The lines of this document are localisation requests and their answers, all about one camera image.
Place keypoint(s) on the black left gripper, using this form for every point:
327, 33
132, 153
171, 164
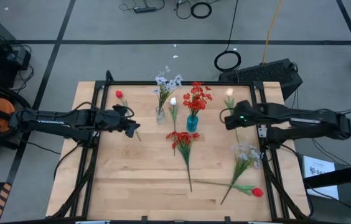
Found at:
110, 121

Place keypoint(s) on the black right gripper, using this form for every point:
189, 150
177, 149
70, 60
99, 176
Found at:
241, 115

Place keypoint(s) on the peach artificial tulip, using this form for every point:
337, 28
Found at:
229, 92

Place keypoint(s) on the red artificial tulip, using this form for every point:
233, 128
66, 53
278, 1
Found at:
119, 94

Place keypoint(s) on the red artificial flower bunch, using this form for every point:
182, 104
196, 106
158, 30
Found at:
183, 140
197, 99

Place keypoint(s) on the white artificial tulip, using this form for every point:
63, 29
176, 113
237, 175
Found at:
173, 101

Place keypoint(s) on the white artificial flower bunch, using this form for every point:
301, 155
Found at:
245, 154
169, 84

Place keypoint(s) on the green stem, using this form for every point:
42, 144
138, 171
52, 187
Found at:
258, 192

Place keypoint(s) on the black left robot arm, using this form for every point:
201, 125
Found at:
54, 123

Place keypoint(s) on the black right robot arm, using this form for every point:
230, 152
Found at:
303, 121

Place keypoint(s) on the clear glass vase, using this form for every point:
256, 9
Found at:
160, 116

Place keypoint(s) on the teal textured glass vase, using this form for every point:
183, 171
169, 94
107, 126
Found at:
192, 125

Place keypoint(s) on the white paper sign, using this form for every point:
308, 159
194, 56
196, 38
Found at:
321, 177

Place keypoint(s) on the black metal beam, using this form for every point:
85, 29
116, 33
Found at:
343, 175

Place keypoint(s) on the black power strip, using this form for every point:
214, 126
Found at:
145, 10

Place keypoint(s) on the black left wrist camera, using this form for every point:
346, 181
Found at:
120, 110

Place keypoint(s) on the white plate on frame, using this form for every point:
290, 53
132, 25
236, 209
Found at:
262, 131

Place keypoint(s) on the black aluminium table frame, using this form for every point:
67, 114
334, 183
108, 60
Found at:
132, 82

